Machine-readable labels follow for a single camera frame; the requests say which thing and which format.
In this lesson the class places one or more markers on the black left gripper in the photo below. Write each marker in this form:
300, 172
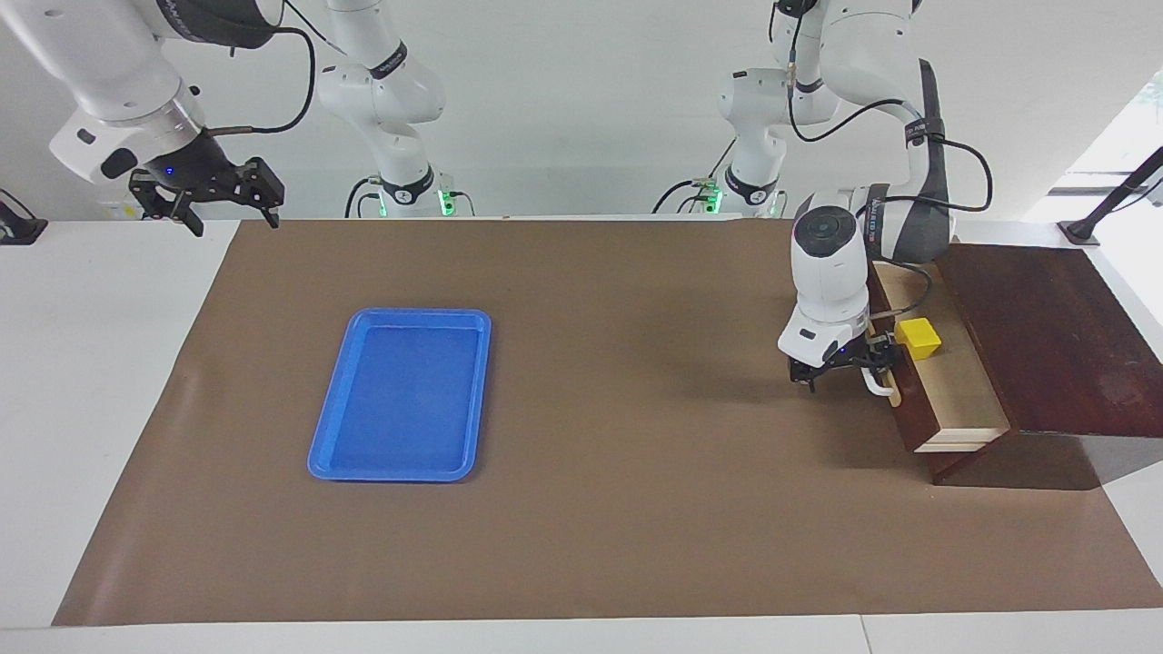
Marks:
840, 357

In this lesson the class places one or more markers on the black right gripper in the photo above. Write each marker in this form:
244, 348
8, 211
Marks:
195, 168

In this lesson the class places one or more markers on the yellow cube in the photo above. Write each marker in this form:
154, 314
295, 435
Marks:
919, 341

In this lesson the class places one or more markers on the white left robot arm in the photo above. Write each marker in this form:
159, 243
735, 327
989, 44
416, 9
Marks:
827, 272

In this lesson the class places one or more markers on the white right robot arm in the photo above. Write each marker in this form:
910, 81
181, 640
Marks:
100, 73

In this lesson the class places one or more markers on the dark wooden cabinet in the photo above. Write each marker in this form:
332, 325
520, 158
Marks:
1054, 336

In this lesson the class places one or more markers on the brown table mat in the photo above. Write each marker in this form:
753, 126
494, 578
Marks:
636, 500

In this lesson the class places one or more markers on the blue plastic tray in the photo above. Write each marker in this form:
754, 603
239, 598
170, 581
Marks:
400, 400

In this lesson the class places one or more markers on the white wall socket box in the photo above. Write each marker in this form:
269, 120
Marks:
118, 212

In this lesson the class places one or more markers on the black clamp mount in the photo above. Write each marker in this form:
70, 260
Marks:
20, 229

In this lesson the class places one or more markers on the black camera stand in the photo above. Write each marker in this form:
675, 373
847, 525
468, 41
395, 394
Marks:
1113, 195

